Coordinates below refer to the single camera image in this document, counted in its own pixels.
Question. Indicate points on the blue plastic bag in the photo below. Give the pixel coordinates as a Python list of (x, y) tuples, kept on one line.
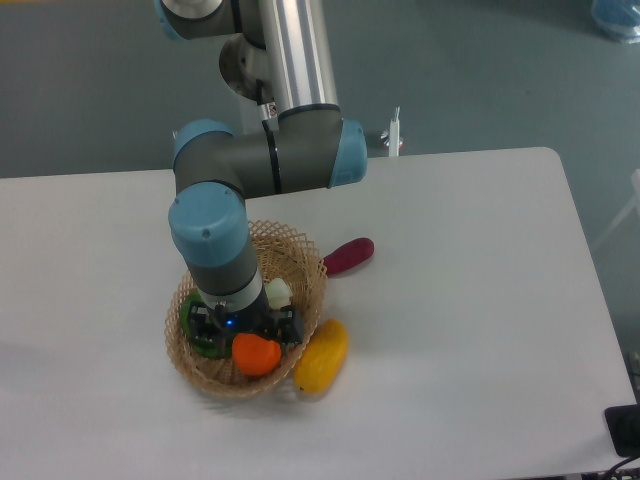
[(619, 19)]

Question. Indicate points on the green bok choy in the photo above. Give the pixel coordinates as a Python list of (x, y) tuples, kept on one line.
[(277, 292)]

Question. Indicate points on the white bracket with clamp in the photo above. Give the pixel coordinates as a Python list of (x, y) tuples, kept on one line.
[(391, 138)]

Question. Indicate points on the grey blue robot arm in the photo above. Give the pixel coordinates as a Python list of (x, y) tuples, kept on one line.
[(276, 52)]

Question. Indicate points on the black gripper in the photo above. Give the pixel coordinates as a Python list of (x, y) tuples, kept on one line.
[(210, 328)]

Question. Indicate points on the purple sweet potato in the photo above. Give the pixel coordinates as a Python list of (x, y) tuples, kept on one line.
[(349, 256)]

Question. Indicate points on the orange fruit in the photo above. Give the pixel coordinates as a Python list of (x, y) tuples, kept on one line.
[(255, 356)]

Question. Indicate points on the yellow corn cob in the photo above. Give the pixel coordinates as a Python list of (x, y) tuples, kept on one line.
[(323, 358)]

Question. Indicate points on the woven wicker basket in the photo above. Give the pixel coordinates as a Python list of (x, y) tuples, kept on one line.
[(283, 252)]

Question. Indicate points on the black device at table edge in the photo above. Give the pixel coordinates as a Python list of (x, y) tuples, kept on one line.
[(623, 426)]

